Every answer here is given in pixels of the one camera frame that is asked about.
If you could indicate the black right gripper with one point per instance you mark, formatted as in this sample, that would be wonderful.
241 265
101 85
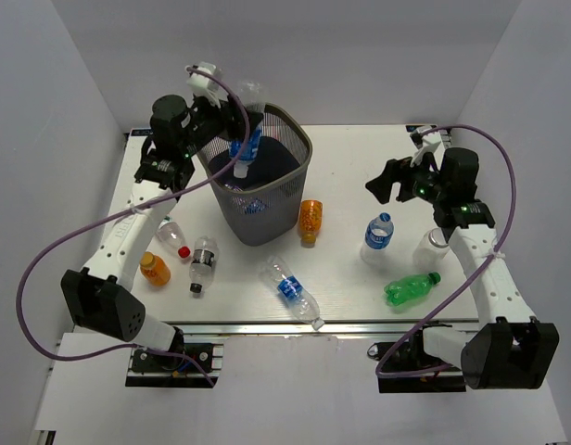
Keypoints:
395 171

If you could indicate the orange juice bottle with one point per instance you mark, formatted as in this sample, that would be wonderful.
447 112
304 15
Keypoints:
154 269

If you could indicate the orange textured bottle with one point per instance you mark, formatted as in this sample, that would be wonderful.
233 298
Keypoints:
310 221

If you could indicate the red cap clear bottle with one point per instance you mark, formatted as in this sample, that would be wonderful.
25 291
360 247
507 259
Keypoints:
171 236

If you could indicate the aluminium table front rail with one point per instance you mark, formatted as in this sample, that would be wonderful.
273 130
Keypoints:
288 329

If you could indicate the blue label bottle front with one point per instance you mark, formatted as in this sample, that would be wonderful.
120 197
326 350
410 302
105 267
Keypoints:
301 304

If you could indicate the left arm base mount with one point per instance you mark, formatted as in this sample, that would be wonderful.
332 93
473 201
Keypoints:
147 370

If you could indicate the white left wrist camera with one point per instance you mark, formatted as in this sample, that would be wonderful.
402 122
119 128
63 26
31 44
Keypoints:
202 86

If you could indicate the clear bottle silver cap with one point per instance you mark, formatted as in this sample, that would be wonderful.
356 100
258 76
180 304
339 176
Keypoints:
431 250

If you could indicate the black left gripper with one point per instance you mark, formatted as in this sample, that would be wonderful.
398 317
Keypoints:
235 129

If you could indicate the green crushed bottle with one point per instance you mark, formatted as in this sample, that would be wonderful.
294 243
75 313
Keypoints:
410 288

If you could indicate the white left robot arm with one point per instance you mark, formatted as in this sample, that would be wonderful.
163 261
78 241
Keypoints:
99 296

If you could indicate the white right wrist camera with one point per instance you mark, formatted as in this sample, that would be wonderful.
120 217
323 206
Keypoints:
426 142

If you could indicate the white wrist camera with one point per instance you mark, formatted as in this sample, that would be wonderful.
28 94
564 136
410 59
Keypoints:
202 86
426 142

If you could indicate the black label clear bottle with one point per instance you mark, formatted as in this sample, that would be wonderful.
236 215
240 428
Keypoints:
203 265

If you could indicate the blue table label left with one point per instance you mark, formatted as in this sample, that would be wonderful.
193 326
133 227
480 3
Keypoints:
140 132

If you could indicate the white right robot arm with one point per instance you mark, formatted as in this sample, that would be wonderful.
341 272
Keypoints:
512 349

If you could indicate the grey mesh waste bin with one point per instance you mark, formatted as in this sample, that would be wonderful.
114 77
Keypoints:
277 177

